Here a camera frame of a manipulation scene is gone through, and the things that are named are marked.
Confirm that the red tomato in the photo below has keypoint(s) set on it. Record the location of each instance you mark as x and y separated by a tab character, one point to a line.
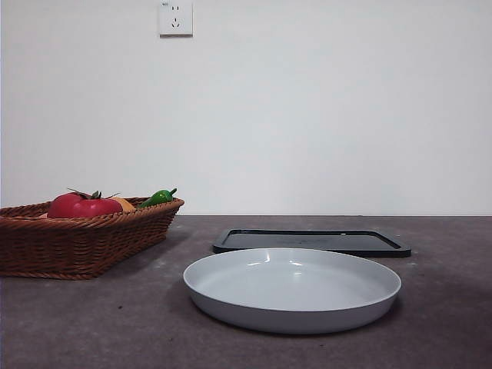
82	207

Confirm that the black rectangular tray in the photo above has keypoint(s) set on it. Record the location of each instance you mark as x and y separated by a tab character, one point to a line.
307	240

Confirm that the green pepper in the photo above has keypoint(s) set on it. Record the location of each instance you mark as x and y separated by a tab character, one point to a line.
157	198

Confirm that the white round plate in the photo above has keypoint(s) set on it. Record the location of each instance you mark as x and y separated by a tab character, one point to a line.
292	292

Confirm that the orange round fruit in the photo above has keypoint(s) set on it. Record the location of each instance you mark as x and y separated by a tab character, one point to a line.
127	205

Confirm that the brown wicker basket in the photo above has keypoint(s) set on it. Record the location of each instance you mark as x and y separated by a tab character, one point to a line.
77	246

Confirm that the white wall socket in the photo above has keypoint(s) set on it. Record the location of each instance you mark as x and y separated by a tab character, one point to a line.
176	19

